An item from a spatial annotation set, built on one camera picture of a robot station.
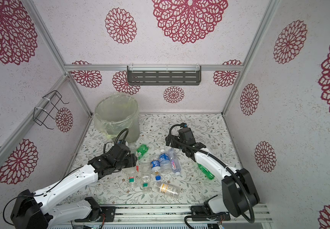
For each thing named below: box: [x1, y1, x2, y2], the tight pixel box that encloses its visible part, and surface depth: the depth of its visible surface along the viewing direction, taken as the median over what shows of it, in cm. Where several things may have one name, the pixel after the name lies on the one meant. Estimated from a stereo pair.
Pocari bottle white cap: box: [158, 148, 172, 174], surface depth 91 cm
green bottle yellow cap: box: [136, 143, 149, 160], surface depth 99 cm
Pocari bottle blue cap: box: [150, 154, 162, 181], surface depth 88 cm
